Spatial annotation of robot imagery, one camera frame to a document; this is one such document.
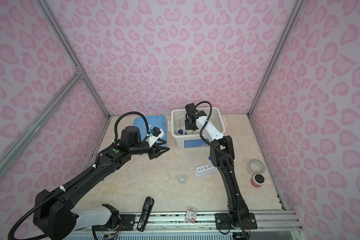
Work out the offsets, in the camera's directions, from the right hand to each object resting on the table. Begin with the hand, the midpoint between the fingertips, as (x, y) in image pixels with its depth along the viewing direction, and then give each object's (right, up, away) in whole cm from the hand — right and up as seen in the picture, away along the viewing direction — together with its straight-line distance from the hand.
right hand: (191, 124), depth 103 cm
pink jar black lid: (+35, -31, -21) cm, 52 cm away
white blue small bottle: (-5, -6, +4) cm, 8 cm away
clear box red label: (-2, -45, -29) cm, 54 cm away
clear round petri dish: (+39, -26, -10) cm, 48 cm away
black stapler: (-23, -41, -28) cm, 55 cm away
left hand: (-13, -10, -29) cm, 34 cm away
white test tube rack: (+7, -27, -17) cm, 33 cm away
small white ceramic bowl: (-7, -32, -17) cm, 37 cm away
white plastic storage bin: (-1, -10, -10) cm, 14 cm away
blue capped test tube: (+6, -16, -39) cm, 42 cm away
